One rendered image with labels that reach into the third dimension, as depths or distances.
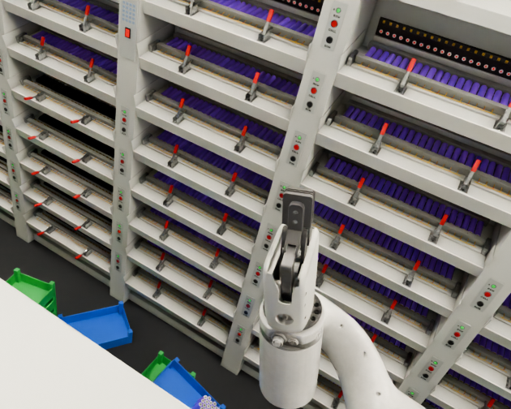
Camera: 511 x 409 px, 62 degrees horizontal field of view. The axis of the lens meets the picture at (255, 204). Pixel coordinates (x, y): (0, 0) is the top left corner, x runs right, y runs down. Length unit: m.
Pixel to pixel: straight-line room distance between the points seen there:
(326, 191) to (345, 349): 0.81
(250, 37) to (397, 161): 0.58
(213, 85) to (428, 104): 0.68
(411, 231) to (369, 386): 0.81
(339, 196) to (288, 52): 0.48
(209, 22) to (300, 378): 1.13
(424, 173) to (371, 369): 0.77
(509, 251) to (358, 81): 0.64
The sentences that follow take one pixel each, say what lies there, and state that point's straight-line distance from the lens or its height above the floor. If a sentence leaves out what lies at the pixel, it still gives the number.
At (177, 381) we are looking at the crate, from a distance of 2.04.
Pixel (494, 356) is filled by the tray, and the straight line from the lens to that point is 1.73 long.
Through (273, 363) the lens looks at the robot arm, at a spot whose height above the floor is 1.35.
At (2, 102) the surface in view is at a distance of 2.35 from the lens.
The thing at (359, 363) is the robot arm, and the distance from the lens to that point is 0.69.
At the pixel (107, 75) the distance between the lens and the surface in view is 1.88.
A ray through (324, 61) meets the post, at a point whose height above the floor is 1.51.
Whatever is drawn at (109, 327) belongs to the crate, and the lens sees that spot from 2.31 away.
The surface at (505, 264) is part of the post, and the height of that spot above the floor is 1.15.
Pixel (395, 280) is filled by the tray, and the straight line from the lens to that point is 1.52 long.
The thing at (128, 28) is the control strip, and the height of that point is 1.38.
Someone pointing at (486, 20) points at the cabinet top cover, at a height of 1.72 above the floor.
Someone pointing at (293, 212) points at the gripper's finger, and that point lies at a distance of 0.45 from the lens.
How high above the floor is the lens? 1.83
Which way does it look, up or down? 34 degrees down
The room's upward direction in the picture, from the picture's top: 15 degrees clockwise
